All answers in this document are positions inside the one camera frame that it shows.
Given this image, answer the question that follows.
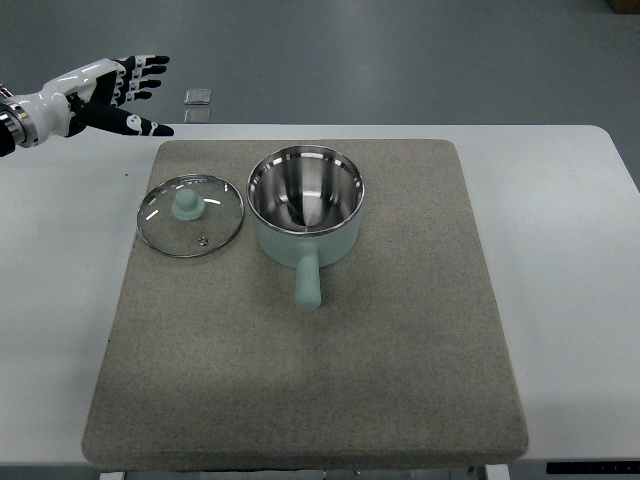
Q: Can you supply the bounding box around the black table control panel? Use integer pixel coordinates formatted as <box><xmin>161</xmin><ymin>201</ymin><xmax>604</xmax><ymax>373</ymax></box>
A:
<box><xmin>546</xmin><ymin>461</ymin><xmax>640</xmax><ymax>475</ymax></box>

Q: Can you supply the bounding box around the glass lid with green knob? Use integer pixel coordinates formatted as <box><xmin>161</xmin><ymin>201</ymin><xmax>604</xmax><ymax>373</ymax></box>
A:
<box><xmin>136</xmin><ymin>174</ymin><xmax>244</xmax><ymax>258</ymax></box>

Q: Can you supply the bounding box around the lower floor outlet plate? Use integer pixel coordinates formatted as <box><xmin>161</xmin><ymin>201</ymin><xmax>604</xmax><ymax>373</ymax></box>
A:
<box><xmin>184</xmin><ymin>108</ymin><xmax>211</xmax><ymax>124</ymax></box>

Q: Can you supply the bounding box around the brown cardboard box corner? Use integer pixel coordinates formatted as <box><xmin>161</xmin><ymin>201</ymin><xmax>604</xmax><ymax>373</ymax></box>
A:
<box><xmin>607</xmin><ymin>0</ymin><xmax>640</xmax><ymax>15</ymax></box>

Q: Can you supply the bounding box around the mint green saucepan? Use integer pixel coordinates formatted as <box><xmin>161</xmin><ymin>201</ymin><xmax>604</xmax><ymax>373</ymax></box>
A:
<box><xmin>246</xmin><ymin>145</ymin><xmax>365</xmax><ymax>311</ymax></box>

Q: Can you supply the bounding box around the upper floor outlet plate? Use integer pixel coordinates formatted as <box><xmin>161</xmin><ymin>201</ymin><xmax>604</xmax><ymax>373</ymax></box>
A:
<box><xmin>184</xmin><ymin>88</ymin><xmax>211</xmax><ymax>105</ymax></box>

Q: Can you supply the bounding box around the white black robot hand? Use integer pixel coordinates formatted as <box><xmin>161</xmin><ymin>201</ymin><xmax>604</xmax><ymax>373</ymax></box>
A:
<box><xmin>5</xmin><ymin>55</ymin><xmax>174</xmax><ymax>149</ymax></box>

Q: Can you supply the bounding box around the floor outlet plate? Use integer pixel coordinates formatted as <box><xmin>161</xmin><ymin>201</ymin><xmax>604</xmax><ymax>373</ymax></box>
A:
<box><xmin>184</xmin><ymin>108</ymin><xmax>211</xmax><ymax>124</ymax></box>
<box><xmin>184</xmin><ymin>88</ymin><xmax>211</xmax><ymax>105</ymax></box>

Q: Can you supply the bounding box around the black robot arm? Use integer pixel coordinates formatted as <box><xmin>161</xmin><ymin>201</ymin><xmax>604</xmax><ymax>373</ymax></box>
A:
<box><xmin>1</xmin><ymin>84</ymin><xmax>24</xmax><ymax>157</ymax></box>

